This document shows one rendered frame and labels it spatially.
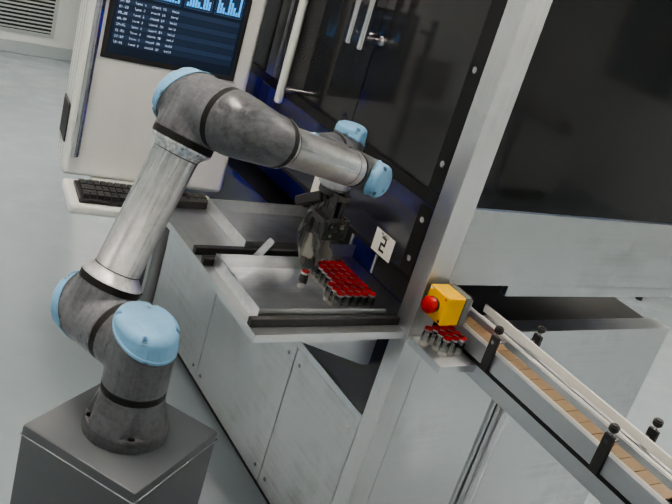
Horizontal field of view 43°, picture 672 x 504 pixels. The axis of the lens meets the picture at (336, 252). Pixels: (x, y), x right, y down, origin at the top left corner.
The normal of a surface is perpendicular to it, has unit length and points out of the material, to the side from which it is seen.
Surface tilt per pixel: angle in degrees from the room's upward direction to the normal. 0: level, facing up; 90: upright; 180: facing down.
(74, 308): 70
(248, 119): 60
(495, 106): 90
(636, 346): 90
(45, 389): 0
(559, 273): 90
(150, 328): 7
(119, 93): 90
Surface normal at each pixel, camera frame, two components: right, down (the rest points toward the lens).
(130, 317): 0.37, -0.82
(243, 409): -0.84, -0.04
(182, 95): -0.42, -0.26
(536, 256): 0.48, 0.46
